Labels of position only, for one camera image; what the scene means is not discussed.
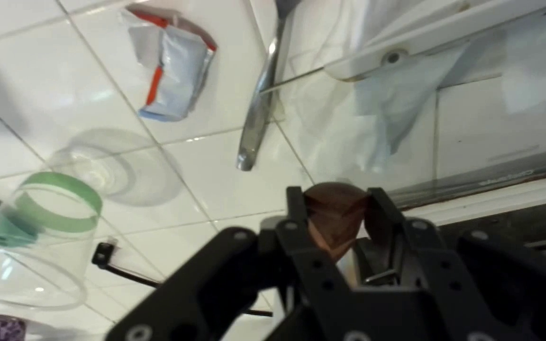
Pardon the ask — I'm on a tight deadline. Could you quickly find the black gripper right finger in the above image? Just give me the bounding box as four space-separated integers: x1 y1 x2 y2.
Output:
365 185 546 341

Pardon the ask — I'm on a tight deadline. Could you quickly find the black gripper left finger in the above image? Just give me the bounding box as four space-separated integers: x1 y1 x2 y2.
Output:
105 185 376 341

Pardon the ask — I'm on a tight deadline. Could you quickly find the small brown object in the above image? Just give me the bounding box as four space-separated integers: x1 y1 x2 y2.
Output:
302 180 372 263

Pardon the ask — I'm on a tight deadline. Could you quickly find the metal spoon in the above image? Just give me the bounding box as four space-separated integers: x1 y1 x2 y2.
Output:
236 0 300 172

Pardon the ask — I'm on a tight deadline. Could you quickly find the clear cup with green band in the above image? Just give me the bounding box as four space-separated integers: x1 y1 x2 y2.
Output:
0 170 105 310

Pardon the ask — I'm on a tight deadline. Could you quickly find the torn white red packet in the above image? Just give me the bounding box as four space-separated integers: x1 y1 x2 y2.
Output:
122 2 220 123

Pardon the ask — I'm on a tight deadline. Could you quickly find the black cable with plug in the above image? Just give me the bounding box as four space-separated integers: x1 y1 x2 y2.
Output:
92 240 275 318

